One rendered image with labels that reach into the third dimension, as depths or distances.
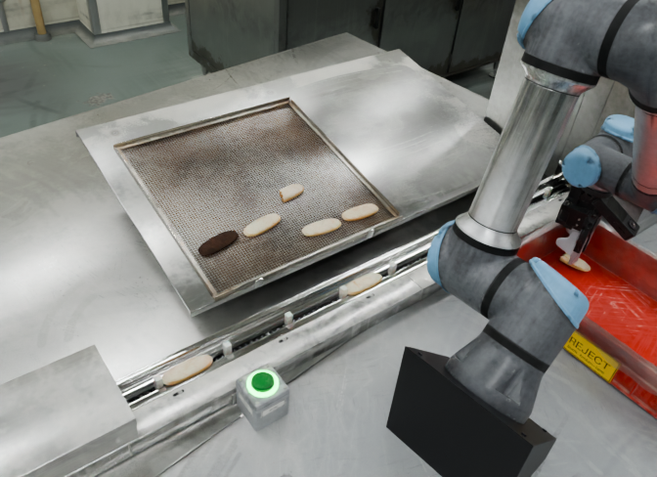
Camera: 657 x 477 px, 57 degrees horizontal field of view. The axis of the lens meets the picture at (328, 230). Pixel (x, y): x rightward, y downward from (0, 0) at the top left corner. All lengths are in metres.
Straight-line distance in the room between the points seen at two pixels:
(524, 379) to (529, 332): 0.07
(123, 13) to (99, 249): 3.25
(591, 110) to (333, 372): 0.93
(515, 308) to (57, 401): 0.74
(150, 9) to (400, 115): 3.13
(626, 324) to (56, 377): 1.15
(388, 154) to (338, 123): 0.17
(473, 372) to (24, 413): 0.70
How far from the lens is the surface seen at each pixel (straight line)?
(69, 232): 1.56
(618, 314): 1.51
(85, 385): 1.11
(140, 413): 1.13
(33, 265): 1.50
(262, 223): 1.37
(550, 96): 0.97
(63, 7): 4.80
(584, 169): 1.26
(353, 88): 1.84
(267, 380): 1.09
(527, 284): 1.01
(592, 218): 1.46
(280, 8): 2.97
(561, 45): 0.95
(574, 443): 1.25
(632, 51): 0.92
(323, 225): 1.39
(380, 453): 1.13
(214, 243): 1.32
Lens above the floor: 1.79
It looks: 40 degrees down
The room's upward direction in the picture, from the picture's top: 5 degrees clockwise
